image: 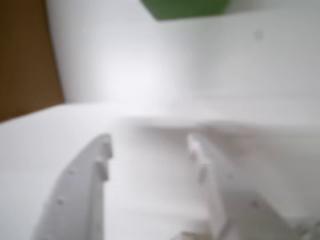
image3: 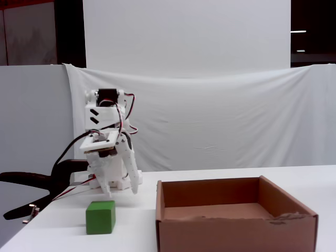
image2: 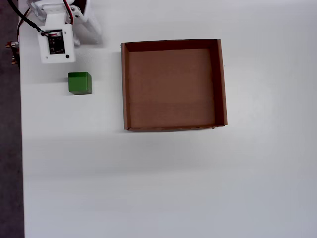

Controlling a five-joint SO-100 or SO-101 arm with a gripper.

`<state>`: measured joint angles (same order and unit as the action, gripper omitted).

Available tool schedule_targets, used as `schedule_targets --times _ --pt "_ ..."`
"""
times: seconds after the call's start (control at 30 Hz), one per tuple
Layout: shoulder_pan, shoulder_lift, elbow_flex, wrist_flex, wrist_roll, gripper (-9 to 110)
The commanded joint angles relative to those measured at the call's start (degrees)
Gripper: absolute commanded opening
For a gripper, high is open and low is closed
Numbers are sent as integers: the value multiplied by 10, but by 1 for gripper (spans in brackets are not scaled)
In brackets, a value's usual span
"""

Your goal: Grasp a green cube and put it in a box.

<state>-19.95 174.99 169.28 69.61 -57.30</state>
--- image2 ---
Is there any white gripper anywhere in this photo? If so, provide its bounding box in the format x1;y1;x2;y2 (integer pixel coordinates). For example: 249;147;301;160
64;4;103;47

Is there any green cube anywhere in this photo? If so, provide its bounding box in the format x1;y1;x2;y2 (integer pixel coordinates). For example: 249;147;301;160
67;71;93;95

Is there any brown cardboard box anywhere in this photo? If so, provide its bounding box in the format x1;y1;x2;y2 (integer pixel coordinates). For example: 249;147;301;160
120;38;228;132

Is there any red wire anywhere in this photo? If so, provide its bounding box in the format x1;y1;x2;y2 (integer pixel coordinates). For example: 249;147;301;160
62;0;75;25

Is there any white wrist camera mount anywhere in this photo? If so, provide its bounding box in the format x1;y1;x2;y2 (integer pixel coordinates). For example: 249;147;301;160
37;11;76;64

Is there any black cable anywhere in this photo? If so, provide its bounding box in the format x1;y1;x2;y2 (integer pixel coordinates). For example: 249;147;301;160
6;0;54;37

